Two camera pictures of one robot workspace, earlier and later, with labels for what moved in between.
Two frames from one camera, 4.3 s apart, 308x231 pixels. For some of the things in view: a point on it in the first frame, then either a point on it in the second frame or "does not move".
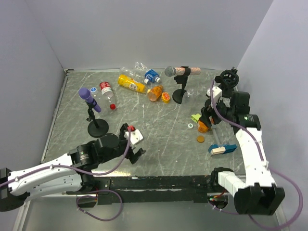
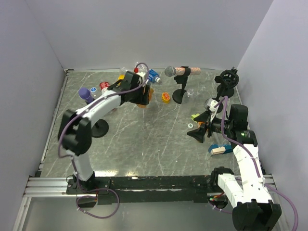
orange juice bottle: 155,93 to 151,92
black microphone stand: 178,94 does not move
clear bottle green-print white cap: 190,91 does not move
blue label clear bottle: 152,76 does not move
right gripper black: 206,114 to 198,134
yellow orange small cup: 165,97 does not move
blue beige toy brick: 215,149 does not move
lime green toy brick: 195,117 does not move
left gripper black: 133,157 to 144,99
